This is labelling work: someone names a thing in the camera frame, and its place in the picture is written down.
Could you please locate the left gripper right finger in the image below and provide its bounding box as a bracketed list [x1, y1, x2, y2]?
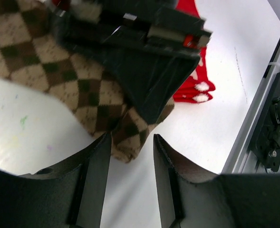
[153, 134, 280, 228]

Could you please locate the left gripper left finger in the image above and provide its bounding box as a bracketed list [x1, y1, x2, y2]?
[0, 133, 112, 228]

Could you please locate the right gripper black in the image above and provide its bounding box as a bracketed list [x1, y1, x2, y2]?
[47, 0, 212, 124]

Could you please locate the brown argyle sock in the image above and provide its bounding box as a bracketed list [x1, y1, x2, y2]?
[0, 0, 175, 164]

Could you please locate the red patterned sock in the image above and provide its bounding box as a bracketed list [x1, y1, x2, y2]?
[173, 0, 215, 104]

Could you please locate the aluminium rail frame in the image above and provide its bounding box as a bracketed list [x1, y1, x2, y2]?
[222, 39, 280, 173]

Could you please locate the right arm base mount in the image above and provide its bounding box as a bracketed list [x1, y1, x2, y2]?
[250, 72, 280, 172]

